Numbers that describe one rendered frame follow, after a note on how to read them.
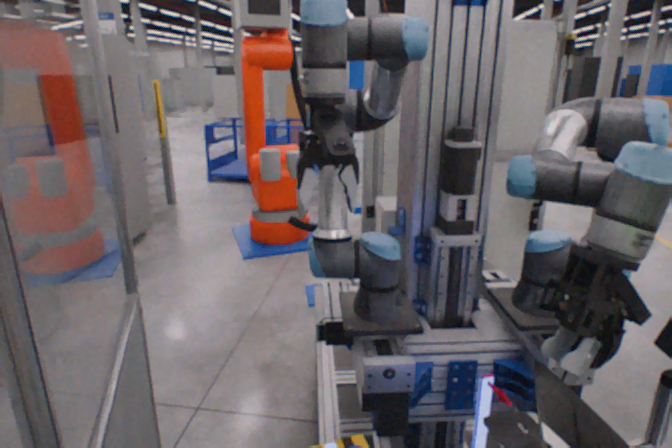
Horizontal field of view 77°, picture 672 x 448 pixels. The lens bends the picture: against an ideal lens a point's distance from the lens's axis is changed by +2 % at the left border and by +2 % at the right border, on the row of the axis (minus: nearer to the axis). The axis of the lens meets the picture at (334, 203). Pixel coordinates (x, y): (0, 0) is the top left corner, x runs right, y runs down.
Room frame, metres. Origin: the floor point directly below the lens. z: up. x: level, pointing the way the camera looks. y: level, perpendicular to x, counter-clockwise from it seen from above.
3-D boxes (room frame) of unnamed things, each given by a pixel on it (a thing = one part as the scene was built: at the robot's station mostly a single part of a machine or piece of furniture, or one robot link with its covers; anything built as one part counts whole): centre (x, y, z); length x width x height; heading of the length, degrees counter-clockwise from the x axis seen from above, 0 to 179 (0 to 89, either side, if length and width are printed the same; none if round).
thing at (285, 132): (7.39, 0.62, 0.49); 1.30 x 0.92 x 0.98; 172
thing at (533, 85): (2.32, -0.73, 1.10); 1.21 x 0.06 x 2.20; 108
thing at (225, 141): (7.49, 1.64, 0.49); 1.27 x 0.88 x 0.98; 172
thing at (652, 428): (0.82, -0.78, 0.96); 0.03 x 0.03 x 0.20; 18
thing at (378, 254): (1.13, -0.12, 1.20); 0.13 x 0.12 x 0.14; 88
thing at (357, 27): (0.83, 0.00, 1.78); 0.11 x 0.11 x 0.08; 88
